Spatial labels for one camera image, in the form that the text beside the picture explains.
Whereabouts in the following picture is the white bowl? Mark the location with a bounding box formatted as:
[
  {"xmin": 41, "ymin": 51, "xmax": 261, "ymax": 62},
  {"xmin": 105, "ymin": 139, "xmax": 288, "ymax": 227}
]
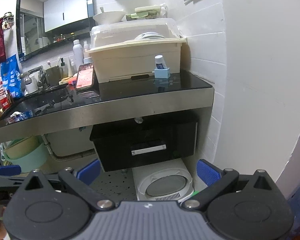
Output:
[{"xmin": 92, "ymin": 11, "xmax": 125, "ymax": 23}]

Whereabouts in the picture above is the white plate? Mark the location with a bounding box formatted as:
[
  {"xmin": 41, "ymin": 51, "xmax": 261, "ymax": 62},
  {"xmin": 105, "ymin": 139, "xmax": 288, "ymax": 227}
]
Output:
[{"xmin": 134, "ymin": 31, "xmax": 165, "ymax": 40}]

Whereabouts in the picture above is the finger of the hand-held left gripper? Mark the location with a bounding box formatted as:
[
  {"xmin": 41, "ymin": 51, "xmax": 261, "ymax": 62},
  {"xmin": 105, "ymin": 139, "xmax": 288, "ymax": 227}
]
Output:
[
  {"xmin": 0, "ymin": 176, "xmax": 65, "ymax": 193},
  {"xmin": 0, "ymin": 164, "xmax": 22, "ymax": 177}
]

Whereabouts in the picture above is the pink soap dish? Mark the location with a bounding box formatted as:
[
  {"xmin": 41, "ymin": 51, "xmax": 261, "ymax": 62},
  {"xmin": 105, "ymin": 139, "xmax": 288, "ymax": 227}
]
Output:
[{"xmin": 60, "ymin": 77, "xmax": 77, "ymax": 87}]

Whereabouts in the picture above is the red hanging cloth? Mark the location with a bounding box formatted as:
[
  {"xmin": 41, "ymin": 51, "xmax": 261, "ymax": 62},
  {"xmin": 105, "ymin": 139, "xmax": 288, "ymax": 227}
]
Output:
[{"xmin": 0, "ymin": 17, "xmax": 7, "ymax": 67}]

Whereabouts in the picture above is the smartphone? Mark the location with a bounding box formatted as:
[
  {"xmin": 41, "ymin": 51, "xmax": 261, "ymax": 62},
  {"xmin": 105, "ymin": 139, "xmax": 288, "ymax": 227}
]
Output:
[{"xmin": 76, "ymin": 63, "xmax": 95, "ymax": 90}]

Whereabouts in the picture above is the blue packet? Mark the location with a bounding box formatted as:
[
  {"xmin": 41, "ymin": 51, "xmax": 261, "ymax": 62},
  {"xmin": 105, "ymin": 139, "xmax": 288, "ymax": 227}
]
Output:
[{"xmin": 0, "ymin": 54, "xmax": 23, "ymax": 99}]

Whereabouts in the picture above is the blue toothpaste holder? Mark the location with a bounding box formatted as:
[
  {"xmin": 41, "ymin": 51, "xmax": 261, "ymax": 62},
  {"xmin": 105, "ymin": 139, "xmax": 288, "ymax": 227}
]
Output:
[{"xmin": 154, "ymin": 67, "xmax": 171, "ymax": 79}]

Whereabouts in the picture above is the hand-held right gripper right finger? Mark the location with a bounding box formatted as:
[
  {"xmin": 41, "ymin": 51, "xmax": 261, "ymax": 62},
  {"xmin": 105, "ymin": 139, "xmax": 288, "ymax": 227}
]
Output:
[{"xmin": 182, "ymin": 159, "xmax": 278, "ymax": 210}]

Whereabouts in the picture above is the toothpaste tube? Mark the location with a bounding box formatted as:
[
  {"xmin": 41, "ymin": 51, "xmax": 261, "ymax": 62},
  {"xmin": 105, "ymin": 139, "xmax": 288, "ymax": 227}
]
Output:
[{"xmin": 154, "ymin": 54, "xmax": 163, "ymax": 70}]

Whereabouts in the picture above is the dark green cup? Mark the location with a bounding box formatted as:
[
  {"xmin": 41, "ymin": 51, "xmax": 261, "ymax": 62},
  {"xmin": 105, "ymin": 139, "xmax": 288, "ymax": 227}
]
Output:
[{"xmin": 45, "ymin": 66, "xmax": 64, "ymax": 85}]

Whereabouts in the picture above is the mirror cabinet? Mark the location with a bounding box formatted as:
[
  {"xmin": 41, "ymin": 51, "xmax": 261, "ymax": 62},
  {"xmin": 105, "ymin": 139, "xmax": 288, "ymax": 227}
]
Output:
[{"xmin": 16, "ymin": 0, "xmax": 95, "ymax": 62}]

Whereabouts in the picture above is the cream dish drainer box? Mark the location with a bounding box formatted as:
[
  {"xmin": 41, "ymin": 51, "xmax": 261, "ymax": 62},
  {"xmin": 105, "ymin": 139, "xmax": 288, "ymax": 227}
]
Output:
[{"xmin": 85, "ymin": 17, "xmax": 188, "ymax": 83}]

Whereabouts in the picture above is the black steel-edged counter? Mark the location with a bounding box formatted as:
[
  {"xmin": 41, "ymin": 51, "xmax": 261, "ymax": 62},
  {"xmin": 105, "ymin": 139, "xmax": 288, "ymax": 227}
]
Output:
[{"xmin": 0, "ymin": 70, "xmax": 214, "ymax": 145}]

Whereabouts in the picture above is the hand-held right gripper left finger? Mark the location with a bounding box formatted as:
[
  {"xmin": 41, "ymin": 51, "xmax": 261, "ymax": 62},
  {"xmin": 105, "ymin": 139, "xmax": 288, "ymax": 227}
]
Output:
[{"xmin": 21, "ymin": 159, "xmax": 115, "ymax": 212}]

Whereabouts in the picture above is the red box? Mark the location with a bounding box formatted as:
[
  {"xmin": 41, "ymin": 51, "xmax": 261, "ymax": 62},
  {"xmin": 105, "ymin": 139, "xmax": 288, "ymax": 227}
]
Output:
[{"xmin": 0, "ymin": 79, "xmax": 14, "ymax": 110}]

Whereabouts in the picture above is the black drawer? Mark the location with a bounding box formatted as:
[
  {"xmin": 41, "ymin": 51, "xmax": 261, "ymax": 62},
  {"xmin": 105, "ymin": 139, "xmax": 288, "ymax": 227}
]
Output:
[{"xmin": 89, "ymin": 116, "xmax": 198, "ymax": 172}]

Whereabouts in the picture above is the green plastic basin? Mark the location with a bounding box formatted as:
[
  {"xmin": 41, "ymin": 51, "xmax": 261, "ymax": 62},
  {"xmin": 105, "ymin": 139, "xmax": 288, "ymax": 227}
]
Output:
[{"xmin": 2, "ymin": 136, "xmax": 50, "ymax": 173}]

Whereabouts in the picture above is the white mug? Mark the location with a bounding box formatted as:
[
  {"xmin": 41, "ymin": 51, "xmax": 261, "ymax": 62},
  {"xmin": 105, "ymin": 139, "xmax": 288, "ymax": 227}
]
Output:
[{"xmin": 25, "ymin": 76, "xmax": 39, "ymax": 94}]

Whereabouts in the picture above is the tall white bottle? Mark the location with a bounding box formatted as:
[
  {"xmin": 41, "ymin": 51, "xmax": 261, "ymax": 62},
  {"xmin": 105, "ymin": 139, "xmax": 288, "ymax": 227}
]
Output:
[{"xmin": 72, "ymin": 39, "xmax": 84, "ymax": 73}]

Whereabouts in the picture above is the chrome faucet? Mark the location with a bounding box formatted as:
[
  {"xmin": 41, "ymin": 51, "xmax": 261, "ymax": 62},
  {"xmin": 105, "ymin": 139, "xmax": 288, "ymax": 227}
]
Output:
[{"xmin": 19, "ymin": 66, "xmax": 47, "ymax": 88}]

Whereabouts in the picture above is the flexible metal hose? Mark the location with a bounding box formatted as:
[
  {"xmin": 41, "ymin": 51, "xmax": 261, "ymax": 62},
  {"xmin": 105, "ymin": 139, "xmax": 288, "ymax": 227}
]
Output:
[{"xmin": 41, "ymin": 134, "xmax": 97, "ymax": 162}]

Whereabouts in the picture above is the yellow plastic basin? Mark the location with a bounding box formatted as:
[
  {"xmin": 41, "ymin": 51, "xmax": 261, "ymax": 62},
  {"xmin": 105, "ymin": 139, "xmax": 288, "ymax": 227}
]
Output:
[{"xmin": 4, "ymin": 136, "xmax": 39, "ymax": 159}]

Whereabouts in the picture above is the green lid food container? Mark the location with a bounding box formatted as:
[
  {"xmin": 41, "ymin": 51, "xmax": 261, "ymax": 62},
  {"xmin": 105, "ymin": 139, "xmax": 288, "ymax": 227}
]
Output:
[{"xmin": 126, "ymin": 6, "xmax": 165, "ymax": 20}]

